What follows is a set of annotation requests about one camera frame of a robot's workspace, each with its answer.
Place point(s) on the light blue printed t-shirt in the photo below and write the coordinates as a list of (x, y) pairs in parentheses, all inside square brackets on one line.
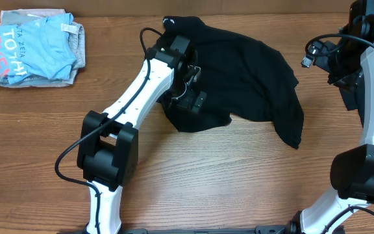
[(38, 47)]

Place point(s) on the white pink folded shirt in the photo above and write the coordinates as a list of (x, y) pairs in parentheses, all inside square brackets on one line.
[(18, 17)]

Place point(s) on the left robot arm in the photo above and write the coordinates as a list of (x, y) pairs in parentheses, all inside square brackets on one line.
[(108, 155)]

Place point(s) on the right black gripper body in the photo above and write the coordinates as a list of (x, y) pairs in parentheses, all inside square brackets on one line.
[(338, 73)]

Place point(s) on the black t-shirt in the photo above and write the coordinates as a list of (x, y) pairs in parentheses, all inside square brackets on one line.
[(241, 76)]

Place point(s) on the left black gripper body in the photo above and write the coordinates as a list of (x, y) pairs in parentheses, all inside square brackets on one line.
[(191, 98)]

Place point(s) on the black shirt pile at right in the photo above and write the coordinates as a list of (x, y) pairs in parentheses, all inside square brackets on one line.
[(355, 101)]

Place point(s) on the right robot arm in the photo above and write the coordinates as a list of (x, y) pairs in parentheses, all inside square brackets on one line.
[(352, 172)]

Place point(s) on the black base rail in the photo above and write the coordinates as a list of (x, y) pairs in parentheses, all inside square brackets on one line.
[(256, 230)]

